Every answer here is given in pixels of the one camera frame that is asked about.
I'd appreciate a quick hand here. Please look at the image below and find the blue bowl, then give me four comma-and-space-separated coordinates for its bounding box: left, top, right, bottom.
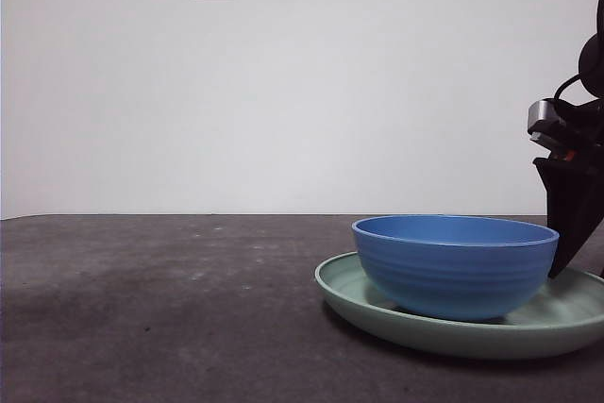
351, 214, 561, 323

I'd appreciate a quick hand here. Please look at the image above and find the green plate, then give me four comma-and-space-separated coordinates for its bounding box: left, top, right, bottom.
314, 251, 604, 361

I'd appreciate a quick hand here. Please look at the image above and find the pale grey camera box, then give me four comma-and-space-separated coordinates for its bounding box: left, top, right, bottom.
527, 98, 579, 162

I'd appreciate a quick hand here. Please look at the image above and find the black cable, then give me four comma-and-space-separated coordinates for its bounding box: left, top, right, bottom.
554, 73, 587, 105

